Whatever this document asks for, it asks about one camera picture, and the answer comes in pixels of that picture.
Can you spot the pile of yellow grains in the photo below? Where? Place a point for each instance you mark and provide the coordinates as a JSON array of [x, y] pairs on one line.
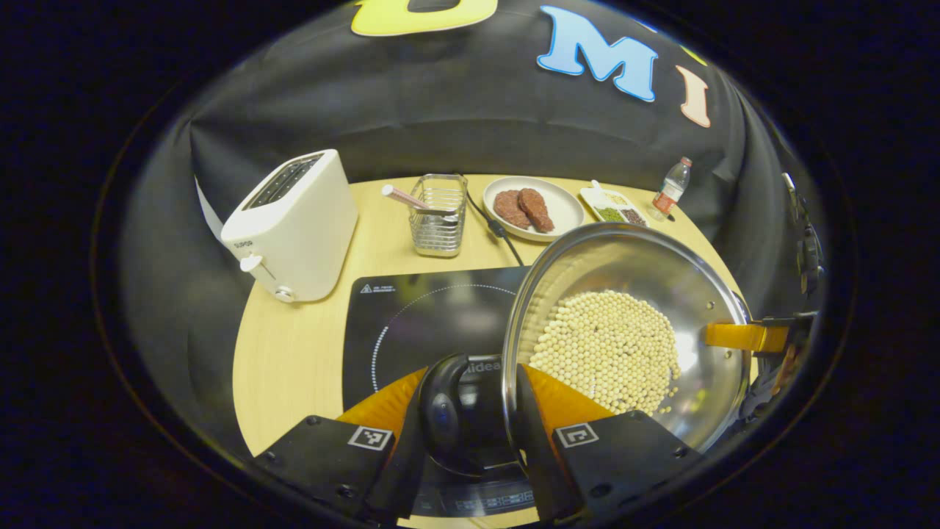
[[618, 198]]

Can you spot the white round plate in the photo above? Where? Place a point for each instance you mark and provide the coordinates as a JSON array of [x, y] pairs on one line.
[[565, 209]]

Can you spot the pile of green mung beans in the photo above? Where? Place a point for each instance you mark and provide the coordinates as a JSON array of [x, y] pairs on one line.
[[609, 214]]

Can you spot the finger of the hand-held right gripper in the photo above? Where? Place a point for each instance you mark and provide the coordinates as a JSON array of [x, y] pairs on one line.
[[742, 336]]

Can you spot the pile of dark beans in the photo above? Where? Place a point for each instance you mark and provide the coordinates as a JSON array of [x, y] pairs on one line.
[[635, 217]]

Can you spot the black metal stand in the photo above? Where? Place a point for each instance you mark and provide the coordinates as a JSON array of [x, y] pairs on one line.
[[809, 253]]

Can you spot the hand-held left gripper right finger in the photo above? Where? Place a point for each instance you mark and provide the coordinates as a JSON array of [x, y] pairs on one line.
[[540, 470]]

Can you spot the black induction cooktop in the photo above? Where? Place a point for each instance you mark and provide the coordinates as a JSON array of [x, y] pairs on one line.
[[411, 308]]

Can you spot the pile of yellow soybeans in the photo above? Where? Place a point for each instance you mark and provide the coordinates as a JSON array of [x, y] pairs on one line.
[[602, 345]]

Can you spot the white toaster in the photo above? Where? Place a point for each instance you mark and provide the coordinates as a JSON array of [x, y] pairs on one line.
[[301, 235]]

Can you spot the clear red label water bottle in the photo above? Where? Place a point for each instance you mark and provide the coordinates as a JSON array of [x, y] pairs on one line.
[[668, 198]]

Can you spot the black backdrop cloth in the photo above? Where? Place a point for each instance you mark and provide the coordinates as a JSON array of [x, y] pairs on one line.
[[440, 110]]

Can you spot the raw red meat slice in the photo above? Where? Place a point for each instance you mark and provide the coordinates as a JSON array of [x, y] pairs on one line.
[[510, 207], [536, 209]]

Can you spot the pink striped stick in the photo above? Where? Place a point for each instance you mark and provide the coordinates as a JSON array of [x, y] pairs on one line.
[[404, 197]]

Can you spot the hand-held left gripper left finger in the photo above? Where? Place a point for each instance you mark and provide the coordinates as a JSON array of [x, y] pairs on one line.
[[407, 470]]

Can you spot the white divided dish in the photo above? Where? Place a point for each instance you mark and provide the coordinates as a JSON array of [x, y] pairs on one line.
[[591, 197]]

